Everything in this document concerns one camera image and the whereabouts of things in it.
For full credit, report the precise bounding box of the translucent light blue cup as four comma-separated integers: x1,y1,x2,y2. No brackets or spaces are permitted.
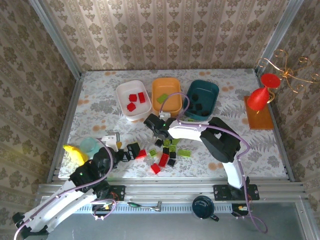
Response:
79,137,100,156

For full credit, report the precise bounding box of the yellow plastic toy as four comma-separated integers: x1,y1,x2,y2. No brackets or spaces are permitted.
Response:
62,144,89,166

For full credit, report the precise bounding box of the orange plastic container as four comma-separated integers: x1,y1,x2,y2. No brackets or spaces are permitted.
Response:
151,77,183,117

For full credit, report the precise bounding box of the white plastic container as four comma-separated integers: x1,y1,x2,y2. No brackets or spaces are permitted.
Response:
115,79,153,122

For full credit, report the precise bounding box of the black connector with yellow plug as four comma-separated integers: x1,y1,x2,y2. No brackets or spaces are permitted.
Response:
91,203,113,214
231,203,251,218

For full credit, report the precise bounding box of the teal plastic container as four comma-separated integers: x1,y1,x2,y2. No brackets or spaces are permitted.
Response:
182,79,220,120

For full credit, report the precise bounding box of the metal ratchet tool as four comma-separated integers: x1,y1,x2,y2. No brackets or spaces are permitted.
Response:
141,200,163,213

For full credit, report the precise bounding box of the floral tablecloth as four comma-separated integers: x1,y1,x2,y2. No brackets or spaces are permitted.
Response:
57,68,288,179

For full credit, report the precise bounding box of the grey metal shelf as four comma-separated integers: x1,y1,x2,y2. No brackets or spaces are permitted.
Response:
27,211,316,240

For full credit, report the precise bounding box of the dark blue mug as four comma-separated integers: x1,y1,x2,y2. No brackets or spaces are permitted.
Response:
191,195,220,222

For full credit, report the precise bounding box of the red plastic goblet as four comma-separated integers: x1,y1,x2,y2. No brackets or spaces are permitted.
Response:
246,72,281,112

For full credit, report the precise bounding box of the orange rectangular board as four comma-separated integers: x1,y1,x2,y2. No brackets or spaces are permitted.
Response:
243,95,275,130

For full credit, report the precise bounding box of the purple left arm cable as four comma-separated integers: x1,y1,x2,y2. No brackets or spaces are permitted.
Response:
13,137,118,240

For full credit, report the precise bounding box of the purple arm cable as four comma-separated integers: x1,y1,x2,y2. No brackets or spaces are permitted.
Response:
13,137,118,240
160,92,269,235

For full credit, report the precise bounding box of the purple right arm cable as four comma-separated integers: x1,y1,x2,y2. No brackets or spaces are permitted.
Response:
160,92,269,235

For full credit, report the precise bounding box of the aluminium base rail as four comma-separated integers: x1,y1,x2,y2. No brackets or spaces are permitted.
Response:
37,177,308,204

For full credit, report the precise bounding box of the aluminium table side rail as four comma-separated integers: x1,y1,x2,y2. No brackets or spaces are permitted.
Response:
253,68,296,183
46,73,85,182

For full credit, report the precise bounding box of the grey slotted cable duct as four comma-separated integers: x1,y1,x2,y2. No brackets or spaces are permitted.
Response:
41,201,251,214

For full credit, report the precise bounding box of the aluminium frame post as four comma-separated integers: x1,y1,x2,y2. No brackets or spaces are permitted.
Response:
27,0,83,79
254,0,305,72

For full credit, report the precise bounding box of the gold wire ornament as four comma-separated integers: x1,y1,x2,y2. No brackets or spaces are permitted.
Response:
257,48,320,95

